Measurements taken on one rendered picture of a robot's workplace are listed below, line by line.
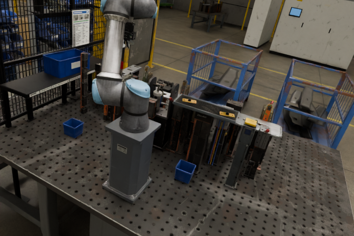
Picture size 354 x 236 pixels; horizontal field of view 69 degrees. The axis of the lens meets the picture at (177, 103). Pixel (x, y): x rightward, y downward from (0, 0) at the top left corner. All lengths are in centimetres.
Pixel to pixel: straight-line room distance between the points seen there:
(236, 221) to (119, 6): 122
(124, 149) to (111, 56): 45
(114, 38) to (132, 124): 40
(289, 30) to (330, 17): 114
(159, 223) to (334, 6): 869
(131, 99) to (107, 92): 11
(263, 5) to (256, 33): 90
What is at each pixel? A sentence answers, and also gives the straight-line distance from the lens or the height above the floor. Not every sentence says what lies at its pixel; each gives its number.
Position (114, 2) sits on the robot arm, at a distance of 126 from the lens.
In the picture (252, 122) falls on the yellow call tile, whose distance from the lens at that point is 149.
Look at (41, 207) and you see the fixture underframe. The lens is 193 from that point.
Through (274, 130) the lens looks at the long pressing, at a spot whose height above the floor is 100.
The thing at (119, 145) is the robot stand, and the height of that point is 102.
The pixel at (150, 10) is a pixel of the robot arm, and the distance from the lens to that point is 129.
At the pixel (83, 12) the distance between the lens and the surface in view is 236.
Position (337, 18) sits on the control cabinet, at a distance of 947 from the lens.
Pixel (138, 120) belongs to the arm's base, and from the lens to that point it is 126.
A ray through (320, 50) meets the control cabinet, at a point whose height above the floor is 46.
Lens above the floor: 180
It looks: 26 degrees down
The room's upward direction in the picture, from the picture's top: 10 degrees clockwise
